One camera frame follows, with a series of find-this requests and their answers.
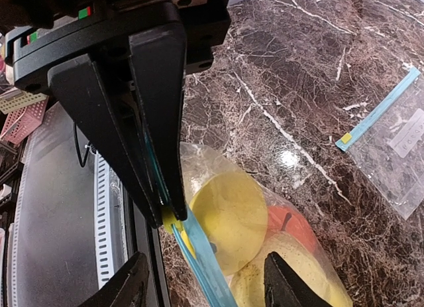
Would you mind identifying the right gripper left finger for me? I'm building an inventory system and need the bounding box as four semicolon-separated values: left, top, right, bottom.
47;54;162;228

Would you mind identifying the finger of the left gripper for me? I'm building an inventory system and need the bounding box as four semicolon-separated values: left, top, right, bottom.
79;252;149;307
264;252;331;307

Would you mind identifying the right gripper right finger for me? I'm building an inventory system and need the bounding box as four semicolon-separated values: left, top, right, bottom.
129;23;187;220

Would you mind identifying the pale yellow potato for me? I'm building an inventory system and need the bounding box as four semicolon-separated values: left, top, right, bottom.
230;232;353;306

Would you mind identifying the orange fruit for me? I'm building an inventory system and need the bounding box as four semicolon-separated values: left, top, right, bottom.
265;206;317;253

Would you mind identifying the clear zip bag blue zipper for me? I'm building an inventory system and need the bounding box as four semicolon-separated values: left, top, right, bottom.
160;143;352;306

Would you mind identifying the round yellow lemon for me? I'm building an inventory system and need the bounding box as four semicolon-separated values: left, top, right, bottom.
189;171;268;276

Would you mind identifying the cream plastic basket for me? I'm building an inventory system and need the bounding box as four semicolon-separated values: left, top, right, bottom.
1;88;47;114

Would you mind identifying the pink plastic basket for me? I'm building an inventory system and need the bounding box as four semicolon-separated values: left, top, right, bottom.
1;99;48;145

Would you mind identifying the black front table rail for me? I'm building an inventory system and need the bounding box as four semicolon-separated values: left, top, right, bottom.
123;189;172;307

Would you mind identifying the slotted grey cable duct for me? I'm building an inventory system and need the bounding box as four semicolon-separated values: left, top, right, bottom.
94;154;129;288

